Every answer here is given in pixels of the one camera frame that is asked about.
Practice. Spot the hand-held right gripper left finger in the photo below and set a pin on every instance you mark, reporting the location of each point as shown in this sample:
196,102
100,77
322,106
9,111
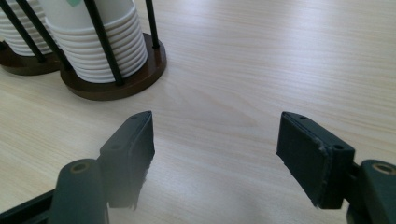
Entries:
130,161

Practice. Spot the brown cup holder black rods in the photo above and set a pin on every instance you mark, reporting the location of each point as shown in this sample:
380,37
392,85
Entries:
124,88

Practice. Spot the stack of plain white cups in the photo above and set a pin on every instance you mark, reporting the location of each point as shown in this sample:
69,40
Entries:
12,40

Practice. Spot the white cup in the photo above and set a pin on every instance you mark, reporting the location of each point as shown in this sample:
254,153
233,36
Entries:
81,53

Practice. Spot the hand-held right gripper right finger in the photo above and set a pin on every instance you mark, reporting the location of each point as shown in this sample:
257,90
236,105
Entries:
308,158

